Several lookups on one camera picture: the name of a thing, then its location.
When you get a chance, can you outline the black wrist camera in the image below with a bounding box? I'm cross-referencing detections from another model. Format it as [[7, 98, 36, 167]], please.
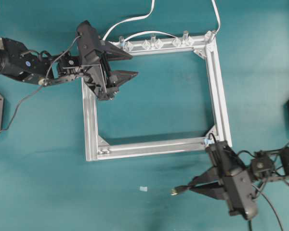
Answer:
[[222, 167, 258, 220], [76, 20, 103, 65]]

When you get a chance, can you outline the silver standoff post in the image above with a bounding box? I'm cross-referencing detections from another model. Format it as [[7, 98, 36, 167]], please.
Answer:
[[150, 34, 156, 49], [118, 36, 125, 49], [182, 30, 189, 45]]

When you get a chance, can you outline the black left camera cable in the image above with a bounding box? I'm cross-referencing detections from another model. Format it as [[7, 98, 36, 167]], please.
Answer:
[[1, 33, 84, 131]]

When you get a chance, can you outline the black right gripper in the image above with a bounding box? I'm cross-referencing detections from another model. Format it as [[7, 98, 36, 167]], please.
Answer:
[[187, 141, 246, 200]]

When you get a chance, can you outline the silver aluminium extrusion frame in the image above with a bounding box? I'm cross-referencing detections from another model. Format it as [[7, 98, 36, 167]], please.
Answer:
[[81, 31, 232, 162]]

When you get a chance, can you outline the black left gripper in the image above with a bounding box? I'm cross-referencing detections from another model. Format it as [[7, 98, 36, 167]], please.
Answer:
[[80, 40, 138, 101]]

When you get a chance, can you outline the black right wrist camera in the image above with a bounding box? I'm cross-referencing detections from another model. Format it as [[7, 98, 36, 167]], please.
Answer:
[[222, 167, 258, 220]]

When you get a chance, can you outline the middle silver standoff post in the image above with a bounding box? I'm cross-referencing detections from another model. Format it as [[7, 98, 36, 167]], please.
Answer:
[[150, 34, 156, 49]]

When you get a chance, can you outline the white flat ethernet cable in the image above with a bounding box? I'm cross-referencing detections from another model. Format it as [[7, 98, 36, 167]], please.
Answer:
[[124, 0, 222, 42]]

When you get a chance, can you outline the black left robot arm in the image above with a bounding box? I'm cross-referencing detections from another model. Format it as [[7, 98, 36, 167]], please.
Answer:
[[0, 38, 138, 101]]

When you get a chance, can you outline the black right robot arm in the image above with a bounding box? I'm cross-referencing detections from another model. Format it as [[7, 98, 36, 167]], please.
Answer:
[[183, 141, 289, 204]]

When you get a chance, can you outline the bottom silver standoff post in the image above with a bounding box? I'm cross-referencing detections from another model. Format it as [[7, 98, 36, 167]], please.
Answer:
[[118, 36, 125, 49]]

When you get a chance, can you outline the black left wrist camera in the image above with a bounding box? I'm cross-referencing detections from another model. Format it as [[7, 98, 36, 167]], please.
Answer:
[[76, 20, 103, 65]]

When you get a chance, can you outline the small clear plastic piece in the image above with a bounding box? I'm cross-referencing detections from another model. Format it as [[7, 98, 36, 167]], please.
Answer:
[[139, 186, 148, 192]]

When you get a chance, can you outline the top silver standoff post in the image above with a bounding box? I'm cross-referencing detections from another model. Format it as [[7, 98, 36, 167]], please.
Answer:
[[182, 30, 189, 45]]

